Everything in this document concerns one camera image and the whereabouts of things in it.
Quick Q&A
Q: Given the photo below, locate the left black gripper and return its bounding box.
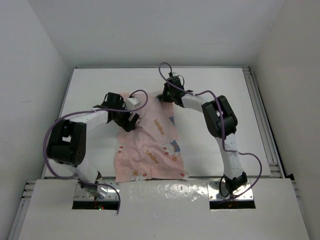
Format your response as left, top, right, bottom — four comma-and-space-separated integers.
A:
114, 100, 139, 131

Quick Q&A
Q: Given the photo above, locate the pink cartoon print pillowcase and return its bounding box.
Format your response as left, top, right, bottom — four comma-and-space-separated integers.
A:
114, 93, 189, 183

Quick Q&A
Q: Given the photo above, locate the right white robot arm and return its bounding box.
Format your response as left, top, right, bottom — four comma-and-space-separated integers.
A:
160, 73, 247, 195

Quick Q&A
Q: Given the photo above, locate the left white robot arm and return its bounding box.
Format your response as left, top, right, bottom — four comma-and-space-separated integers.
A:
44, 92, 141, 199

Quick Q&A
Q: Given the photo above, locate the white front cover board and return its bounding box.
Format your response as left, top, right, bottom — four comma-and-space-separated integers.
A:
19, 178, 309, 240

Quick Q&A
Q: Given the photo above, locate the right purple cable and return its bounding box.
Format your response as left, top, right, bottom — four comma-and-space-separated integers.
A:
158, 61, 263, 201

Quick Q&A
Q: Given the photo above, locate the purple cable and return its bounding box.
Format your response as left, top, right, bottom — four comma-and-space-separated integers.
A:
42, 89, 149, 215
158, 61, 263, 201

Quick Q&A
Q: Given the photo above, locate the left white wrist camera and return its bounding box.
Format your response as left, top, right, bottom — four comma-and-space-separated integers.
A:
125, 97, 141, 110

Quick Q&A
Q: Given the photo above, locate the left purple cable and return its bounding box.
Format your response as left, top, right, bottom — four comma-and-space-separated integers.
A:
42, 89, 149, 215

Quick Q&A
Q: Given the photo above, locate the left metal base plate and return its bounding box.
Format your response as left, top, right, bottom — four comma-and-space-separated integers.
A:
74, 178, 120, 202

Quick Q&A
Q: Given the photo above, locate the metal base plate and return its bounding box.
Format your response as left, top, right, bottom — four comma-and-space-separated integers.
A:
74, 178, 120, 202
207, 178, 255, 201

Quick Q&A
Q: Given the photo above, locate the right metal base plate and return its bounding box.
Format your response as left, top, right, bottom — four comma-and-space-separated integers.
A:
207, 178, 255, 201

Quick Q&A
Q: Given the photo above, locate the right aluminium frame rail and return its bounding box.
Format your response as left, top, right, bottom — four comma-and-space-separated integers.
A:
242, 66, 285, 178

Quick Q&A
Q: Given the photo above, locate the aluminium frame rail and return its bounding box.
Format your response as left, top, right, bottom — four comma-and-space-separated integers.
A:
242, 66, 285, 178
7, 180, 36, 240

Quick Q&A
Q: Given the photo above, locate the left aluminium frame rail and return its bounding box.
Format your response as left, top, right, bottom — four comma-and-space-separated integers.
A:
7, 180, 36, 240

